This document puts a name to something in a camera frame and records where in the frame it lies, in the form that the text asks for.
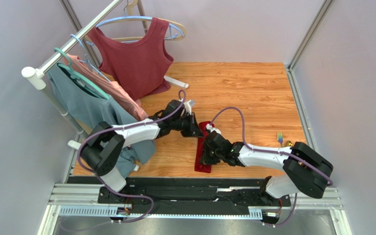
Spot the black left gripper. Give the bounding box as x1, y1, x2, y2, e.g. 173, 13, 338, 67
171, 113, 205, 139

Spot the red cloth napkin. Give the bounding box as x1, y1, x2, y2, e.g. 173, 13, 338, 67
194, 121, 212, 173

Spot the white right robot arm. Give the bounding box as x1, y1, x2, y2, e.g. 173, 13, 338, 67
200, 131, 333, 199

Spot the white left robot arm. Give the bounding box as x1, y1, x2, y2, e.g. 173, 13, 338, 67
78, 99, 204, 192

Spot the maroon tank top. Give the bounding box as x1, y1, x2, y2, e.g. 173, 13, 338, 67
88, 32, 174, 100

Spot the iridescent fork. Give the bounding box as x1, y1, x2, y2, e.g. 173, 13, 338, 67
277, 131, 284, 147

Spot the pink hanging shirt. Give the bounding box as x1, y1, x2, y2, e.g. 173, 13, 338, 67
67, 54, 148, 121

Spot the grey-blue hanging shirt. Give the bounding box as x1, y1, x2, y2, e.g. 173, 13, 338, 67
47, 63, 156, 178

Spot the light blue clothes hanger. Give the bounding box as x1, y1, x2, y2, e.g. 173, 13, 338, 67
85, 16, 187, 47

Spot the teal clothes hanger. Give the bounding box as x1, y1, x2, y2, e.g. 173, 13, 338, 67
54, 47, 110, 99

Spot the wooden clothes hanger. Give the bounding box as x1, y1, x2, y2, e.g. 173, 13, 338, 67
112, 0, 188, 44

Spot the white clothes rack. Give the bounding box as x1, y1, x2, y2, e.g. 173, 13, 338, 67
21, 0, 189, 173

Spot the blue wire clothes hanger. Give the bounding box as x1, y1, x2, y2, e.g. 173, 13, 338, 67
70, 34, 111, 82

